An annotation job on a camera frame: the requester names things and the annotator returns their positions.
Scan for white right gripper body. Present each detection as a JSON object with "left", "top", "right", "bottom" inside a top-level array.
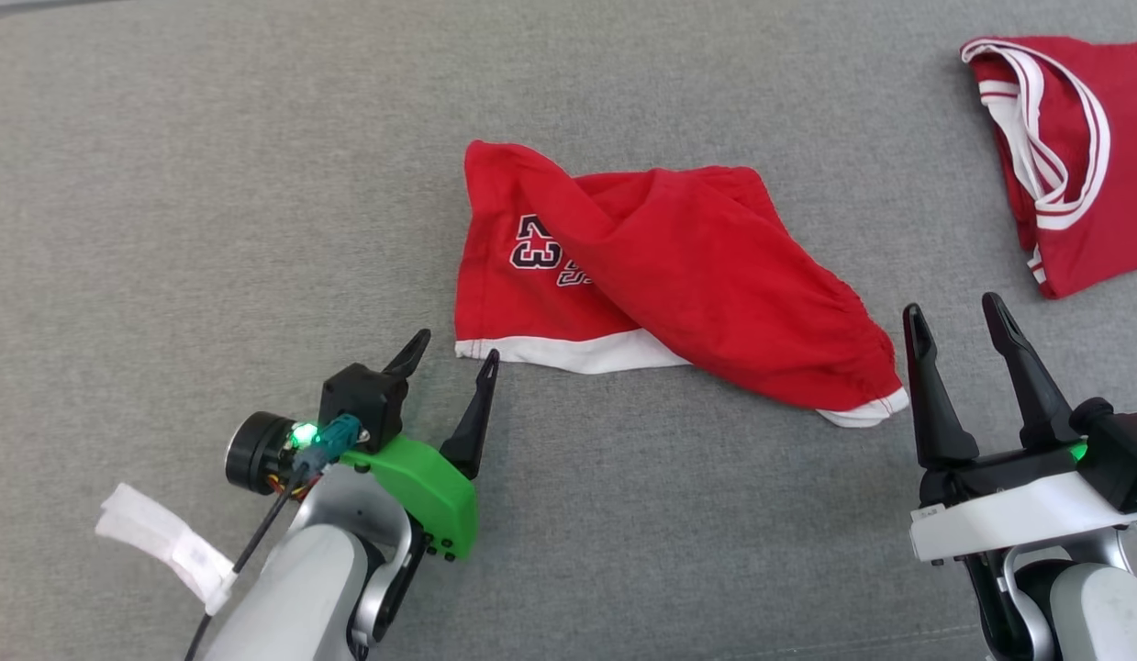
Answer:
[{"left": 909, "top": 441, "right": 1137, "bottom": 563}]

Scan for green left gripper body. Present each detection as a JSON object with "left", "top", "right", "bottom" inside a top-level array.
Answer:
[{"left": 340, "top": 433, "right": 480, "bottom": 562}]

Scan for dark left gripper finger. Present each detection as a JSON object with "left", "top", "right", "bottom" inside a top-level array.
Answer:
[
  {"left": 439, "top": 349, "right": 501, "bottom": 481},
  {"left": 382, "top": 329, "right": 432, "bottom": 379}
]

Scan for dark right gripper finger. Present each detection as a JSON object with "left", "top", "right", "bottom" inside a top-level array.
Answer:
[
  {"left": 981, "top": 292, "right": 1081, "bottom": 451},
  {"left": 902, "top": 303, "right": 980, "bottom": 471}
]

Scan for red basketball jersey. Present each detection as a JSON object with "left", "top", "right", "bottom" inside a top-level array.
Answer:
[{"left": 960, "top": 35, "right": 1137, "bottom": 300}]

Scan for red shorts with white trim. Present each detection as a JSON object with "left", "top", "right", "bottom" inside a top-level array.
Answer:
[{"left": 453, "top": 140, "right": 910, "bottom": 430}]

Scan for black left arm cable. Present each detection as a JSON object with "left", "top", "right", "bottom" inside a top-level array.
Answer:
[{"left": 183, "top": 413, "right": 362, "bottom": 661}]

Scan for white tape cable tag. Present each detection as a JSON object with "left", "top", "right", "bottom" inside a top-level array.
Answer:
[{"left": 95, "top": 483, "right": 237, "bottom": 616}]

